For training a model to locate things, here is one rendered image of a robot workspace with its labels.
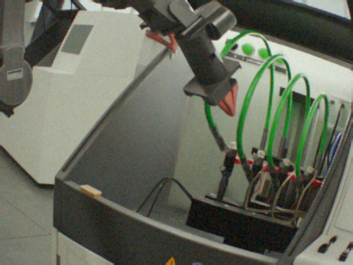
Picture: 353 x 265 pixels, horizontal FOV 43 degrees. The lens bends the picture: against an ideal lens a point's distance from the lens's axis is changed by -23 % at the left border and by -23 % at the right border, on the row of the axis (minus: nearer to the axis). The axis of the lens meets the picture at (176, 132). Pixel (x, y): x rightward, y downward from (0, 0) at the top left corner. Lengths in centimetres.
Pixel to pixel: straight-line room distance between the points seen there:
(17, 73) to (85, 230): 67
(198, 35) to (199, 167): 88
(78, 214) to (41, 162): 286
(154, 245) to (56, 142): 307
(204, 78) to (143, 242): 43
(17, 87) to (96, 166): 75
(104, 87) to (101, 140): 292
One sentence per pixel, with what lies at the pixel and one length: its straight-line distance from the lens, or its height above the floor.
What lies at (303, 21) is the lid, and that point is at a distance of 150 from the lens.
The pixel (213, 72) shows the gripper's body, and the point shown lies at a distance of 95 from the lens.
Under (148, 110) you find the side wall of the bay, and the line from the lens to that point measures 159.
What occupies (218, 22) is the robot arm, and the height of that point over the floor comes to 140.
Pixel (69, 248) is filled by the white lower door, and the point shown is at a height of 75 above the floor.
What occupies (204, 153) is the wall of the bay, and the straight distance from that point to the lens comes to 173.
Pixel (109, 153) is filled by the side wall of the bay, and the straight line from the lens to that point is 149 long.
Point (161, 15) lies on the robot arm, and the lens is 90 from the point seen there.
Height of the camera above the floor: 134
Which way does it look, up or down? 9 degrees down
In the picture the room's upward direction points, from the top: 12 degrees clockwise
